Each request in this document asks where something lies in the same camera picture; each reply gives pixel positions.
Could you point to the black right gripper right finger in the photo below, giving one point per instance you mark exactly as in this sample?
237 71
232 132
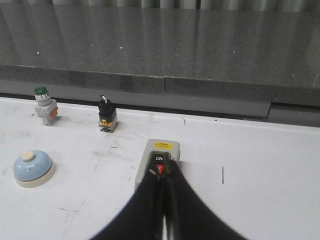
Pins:
187 216

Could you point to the black selector switch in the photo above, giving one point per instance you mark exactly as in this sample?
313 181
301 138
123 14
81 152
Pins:
108 120

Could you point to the grey on-off switch box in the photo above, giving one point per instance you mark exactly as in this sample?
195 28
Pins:
154 152

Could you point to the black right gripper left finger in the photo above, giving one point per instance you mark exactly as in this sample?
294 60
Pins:
143 215

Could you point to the grey curtain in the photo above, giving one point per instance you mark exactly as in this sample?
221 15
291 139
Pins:
292 6

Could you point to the green pushbutton switch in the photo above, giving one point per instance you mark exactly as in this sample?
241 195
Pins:
46 108

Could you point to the grey stone ledge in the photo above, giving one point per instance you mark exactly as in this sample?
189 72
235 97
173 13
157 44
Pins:
255 64

